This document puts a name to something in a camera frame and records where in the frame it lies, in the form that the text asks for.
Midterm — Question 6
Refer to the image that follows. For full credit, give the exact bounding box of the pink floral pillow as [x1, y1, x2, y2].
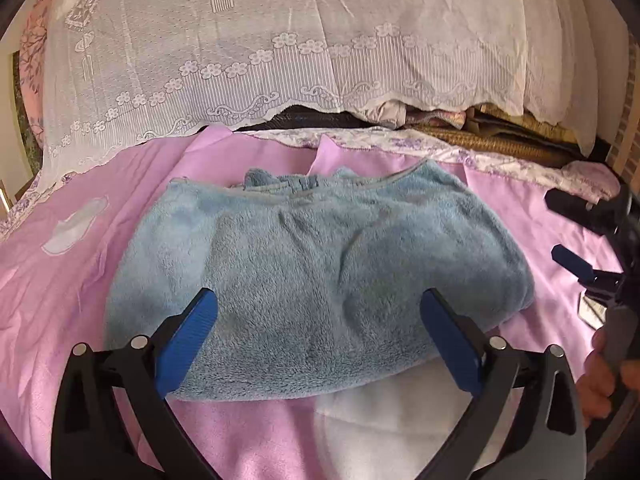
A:
[20, 0, 61, 151]

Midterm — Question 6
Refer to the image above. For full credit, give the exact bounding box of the white lace cloth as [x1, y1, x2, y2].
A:
[40, 0, 606, 181]

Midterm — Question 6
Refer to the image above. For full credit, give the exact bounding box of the pink printed blanket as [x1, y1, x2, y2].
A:
[0, 127, 626, 480]

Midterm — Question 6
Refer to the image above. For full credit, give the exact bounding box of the person's right hand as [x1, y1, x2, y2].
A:
[575, 327, 626, 421]

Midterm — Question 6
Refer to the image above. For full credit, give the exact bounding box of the purple floral bedsheet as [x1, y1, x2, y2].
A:
[0, 127, 621, 241]

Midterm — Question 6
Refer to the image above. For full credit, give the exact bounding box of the white clothing hang tag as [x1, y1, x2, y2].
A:
[579, 292, 608, 331]

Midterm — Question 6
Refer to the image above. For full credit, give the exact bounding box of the brown woven mat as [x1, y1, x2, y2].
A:
[425, 105, 591, 168]

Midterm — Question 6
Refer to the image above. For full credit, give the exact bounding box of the dark mesh mat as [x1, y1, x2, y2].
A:
[235, 105, 371, 133]

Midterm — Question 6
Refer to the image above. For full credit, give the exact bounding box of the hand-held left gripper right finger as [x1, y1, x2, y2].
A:
[420, 288, 587, 480]

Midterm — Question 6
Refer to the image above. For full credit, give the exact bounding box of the blue fleece jacket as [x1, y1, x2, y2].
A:
[105, 157, 536, 403]

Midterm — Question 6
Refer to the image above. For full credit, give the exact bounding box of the folded pink bedding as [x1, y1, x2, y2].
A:
[365, 100, 471, 129]

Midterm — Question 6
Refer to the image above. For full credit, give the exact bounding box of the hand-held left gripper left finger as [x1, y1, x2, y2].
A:
[50, 287, 219, 480]

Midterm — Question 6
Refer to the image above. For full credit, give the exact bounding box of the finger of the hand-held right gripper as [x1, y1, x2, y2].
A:
[551, 244, 627, 307]
[544, 187, 632, 242]

